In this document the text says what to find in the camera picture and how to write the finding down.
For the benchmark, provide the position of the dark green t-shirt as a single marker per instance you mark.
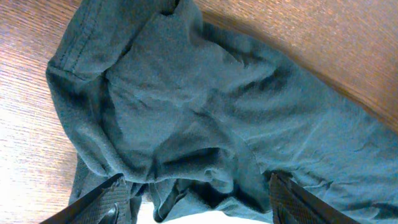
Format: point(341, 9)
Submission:
point(199, 117)

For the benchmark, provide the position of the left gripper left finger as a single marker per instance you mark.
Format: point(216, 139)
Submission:
point(106, 204)

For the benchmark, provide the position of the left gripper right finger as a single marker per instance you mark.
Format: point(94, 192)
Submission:
point(292, 204)

